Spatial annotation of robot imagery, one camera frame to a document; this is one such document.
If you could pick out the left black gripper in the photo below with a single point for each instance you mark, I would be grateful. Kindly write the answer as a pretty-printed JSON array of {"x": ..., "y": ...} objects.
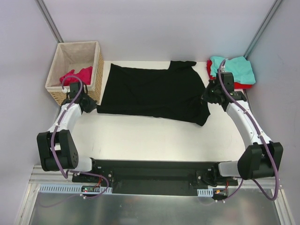
[{"x": 89, "y": 104}]

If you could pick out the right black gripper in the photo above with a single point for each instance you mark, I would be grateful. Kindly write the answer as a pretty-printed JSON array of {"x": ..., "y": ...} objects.
[{"x": 208, "y": 94}]

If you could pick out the black t shirt with flower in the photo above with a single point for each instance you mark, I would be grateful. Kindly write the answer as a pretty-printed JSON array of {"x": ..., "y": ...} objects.
[{"x": 173, "y": 93}]

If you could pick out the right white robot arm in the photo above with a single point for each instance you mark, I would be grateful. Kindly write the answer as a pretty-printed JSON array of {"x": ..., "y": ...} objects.
[{"x": 262, "y": 156}]

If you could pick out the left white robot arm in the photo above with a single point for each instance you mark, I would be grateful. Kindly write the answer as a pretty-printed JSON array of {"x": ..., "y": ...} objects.
[{"x": 56, "y": 147}]

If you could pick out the red folded t shirt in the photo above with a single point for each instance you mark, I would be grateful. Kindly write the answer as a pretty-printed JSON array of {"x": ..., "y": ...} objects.
[{"x": 236, "y": 84}]

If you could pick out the magenta t shirt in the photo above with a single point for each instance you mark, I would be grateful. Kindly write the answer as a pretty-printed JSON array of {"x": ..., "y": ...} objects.
[{"x": 84, "y": 75}]

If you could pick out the teal folded t shirt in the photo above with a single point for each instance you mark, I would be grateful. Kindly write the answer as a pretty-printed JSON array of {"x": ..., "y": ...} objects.
[{"x": 240, "y": 68}]

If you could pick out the wicker basket with liner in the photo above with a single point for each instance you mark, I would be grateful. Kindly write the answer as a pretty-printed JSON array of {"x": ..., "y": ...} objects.
[{"x": 76, "y": 56}]

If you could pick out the aluminium rail frame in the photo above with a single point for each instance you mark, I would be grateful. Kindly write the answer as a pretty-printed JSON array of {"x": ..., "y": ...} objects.
[{"x": 38, "y": 175}]

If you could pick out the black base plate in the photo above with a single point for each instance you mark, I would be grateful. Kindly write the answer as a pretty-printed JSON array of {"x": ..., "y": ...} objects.
[{"x": 155, "y": 177}]

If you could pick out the left grey cable duct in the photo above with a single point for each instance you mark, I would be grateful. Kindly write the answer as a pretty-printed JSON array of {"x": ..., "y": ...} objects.
[{"x": 74, "y": 189}]

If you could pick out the grey cable duct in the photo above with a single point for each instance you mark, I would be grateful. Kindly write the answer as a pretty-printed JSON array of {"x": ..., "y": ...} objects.
[
  {"x": 74, "y": 189},
  {"x": 211, "y": 192}
]

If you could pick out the right grey cable duct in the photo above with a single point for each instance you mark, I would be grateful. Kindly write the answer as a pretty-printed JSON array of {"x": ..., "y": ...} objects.
[{"x": 211, "y": 192}]

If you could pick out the right corner aluminium post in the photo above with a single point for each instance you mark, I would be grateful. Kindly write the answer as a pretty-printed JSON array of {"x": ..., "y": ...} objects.
[{"x": 262, "y": 28}]

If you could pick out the corner aluminium post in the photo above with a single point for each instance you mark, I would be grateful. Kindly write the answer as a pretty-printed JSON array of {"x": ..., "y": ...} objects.
[
  {"x": 49, "y": 20},
  {"x": 262, "y": 28}
]

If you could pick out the left corner aluminium post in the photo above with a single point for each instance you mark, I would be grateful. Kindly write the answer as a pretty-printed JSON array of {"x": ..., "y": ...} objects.
[{"x": 49, "y": 20}]

